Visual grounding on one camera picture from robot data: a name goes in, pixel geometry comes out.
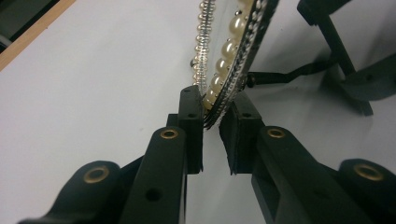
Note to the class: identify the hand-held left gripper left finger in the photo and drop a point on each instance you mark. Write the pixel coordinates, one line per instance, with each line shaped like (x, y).
(192, 140)

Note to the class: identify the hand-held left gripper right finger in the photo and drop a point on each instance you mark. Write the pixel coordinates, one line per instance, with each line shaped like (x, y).
(241, 143)

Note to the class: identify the silver oval photo frame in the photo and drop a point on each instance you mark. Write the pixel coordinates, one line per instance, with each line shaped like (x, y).
(230, 49)

